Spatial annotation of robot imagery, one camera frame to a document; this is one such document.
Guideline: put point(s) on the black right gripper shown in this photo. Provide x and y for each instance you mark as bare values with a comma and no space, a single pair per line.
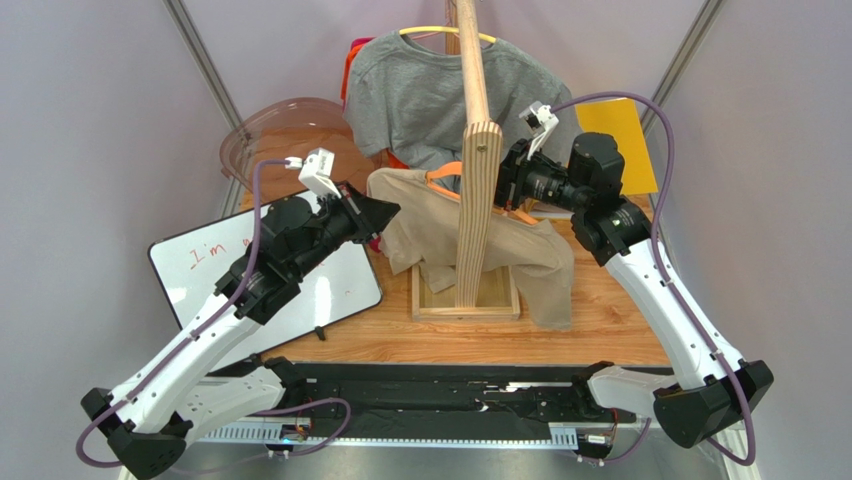
506,181

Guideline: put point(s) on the orange cloth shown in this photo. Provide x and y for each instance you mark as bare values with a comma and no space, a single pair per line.
385,158

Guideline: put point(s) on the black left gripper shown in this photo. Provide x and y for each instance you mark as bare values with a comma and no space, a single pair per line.
370,216

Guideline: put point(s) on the pink cloth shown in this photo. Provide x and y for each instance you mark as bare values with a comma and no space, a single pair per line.
374,245

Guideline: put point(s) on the orange plastic hanger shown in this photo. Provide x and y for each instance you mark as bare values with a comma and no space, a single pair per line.
442,179

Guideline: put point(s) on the white board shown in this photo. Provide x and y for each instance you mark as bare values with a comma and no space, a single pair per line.
188,264

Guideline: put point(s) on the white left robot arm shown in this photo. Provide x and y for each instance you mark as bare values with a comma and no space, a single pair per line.
151,418

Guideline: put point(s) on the yellow plastic hanger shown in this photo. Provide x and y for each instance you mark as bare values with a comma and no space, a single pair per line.
448,30

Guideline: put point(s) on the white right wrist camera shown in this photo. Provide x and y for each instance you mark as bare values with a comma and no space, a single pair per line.
541,122

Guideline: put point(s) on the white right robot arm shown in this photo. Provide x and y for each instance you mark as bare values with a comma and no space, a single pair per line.
712,387

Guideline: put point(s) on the wooden clothes rack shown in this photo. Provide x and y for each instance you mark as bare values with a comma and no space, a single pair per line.
476,295

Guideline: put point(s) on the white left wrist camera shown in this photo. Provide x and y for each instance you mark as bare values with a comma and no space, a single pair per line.
315,173

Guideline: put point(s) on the clear pink plastic bowl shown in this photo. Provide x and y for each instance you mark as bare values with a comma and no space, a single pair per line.
293,128

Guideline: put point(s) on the grey t shirt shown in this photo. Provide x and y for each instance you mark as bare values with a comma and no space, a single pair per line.
408,100

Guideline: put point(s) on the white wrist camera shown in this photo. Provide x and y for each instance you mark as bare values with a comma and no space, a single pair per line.
541,122
315,173

